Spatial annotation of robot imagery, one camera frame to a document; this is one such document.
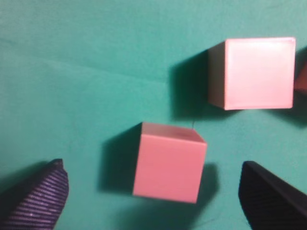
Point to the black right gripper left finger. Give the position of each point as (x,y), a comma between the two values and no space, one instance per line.
(37,201)

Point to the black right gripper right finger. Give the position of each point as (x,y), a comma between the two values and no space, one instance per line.
(268,202)

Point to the pink cube column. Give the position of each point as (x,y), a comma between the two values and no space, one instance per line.
(170,163)
(300,84)
(252,73)

